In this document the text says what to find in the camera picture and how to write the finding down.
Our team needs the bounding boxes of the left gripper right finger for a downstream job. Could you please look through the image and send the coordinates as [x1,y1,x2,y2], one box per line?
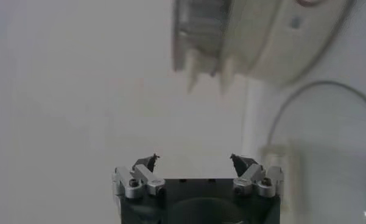
[230,153,285,199]

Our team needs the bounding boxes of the round glass lid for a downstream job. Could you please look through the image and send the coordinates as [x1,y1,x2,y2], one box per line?
[259,80,366,224]

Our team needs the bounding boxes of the white electric cooker base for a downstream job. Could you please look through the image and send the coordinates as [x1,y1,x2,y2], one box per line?
[171,0,359,95]

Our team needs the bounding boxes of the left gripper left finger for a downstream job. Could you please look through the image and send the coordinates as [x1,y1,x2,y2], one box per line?
[111,153,167,200]

